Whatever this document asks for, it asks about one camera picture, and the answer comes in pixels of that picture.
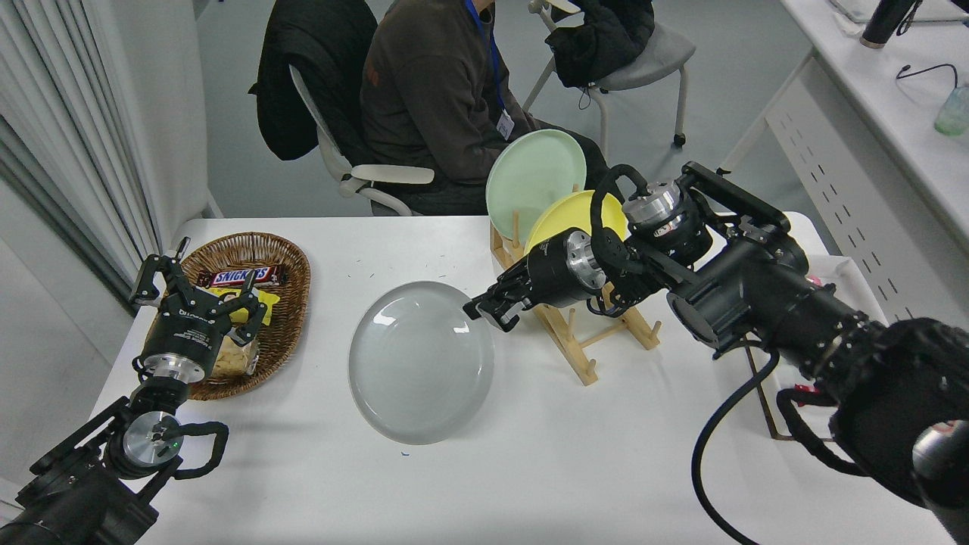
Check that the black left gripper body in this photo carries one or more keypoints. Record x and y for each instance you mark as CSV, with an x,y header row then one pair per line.
x,y
185,333

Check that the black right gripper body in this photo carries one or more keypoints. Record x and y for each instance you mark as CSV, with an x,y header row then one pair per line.
x,y
551,272

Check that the grey plate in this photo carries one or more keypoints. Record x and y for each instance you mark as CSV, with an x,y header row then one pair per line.
x,y
420,363

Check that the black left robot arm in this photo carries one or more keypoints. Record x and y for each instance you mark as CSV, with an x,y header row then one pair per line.
x,y
76,499

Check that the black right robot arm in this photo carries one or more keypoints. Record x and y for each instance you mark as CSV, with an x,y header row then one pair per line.
x,y
772,303

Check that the yellow plate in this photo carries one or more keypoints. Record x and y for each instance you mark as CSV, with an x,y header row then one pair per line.
x,y
568,216

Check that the wooden plate rack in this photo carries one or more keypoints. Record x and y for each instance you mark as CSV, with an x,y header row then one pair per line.
x,y
583,367

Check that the pale green plate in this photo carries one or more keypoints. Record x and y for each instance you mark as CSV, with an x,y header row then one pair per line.
x,y
530,178

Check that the yellow snack packet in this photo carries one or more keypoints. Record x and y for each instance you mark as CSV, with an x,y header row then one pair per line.
x,y
274,297

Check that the Snickers chocolate bar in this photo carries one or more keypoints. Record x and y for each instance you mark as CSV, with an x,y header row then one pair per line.
x,y
242,276

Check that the clear bag of crackers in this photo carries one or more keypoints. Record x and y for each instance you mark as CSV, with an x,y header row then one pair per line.
x,y
235,363

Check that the brown wicker basket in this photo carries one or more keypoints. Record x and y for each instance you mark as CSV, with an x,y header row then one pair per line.
x,y
284,257

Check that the white office chair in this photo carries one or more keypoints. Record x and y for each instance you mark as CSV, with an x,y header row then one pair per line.
x,y
394,174

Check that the pale grey curtain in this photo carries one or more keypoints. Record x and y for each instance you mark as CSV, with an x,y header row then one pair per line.
x,y
60,113

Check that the seated person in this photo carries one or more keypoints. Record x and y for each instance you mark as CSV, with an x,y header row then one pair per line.
x,y
424,98

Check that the black padded bag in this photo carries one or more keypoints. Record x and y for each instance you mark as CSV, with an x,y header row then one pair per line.
x,y
602,42

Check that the black jacket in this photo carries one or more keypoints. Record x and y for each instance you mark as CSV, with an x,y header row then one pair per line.
x,y
303,76

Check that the grey seat chair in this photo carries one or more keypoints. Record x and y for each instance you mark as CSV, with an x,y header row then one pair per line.
x,y
658,53

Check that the red snack bar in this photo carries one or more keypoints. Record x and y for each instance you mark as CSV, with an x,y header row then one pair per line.
x,y
802,390

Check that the white rectangular tray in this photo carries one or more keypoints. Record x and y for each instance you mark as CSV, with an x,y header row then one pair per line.
x,y
852,284

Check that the white desk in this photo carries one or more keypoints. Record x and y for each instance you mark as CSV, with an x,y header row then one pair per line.
x,y
833,151

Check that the black flask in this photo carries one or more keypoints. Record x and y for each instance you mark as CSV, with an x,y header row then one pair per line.
x,y
882,19

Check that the pale green cup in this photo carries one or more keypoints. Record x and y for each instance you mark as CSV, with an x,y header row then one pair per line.
x,y
954,113

